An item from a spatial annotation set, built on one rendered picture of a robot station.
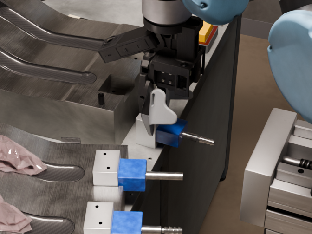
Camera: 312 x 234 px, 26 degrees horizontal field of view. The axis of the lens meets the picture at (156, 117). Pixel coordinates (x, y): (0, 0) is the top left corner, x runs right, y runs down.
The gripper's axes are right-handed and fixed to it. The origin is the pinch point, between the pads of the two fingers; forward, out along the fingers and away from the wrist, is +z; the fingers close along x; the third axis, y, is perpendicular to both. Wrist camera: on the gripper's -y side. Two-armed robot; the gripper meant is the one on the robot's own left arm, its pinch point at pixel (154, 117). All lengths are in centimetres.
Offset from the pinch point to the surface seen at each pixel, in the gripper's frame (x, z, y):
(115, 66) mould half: 5.2, -4.4, -9.6
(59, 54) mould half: 5.6, -3.8, -21.1
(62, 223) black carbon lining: -27.4, -0.6, -1.8
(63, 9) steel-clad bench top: 32.8, 4.6, -36.6
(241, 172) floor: 83, 85, -5
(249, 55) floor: 153, 85, -24
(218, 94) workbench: 59, 37, -7
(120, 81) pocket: 3.1, -3.2, -7.7
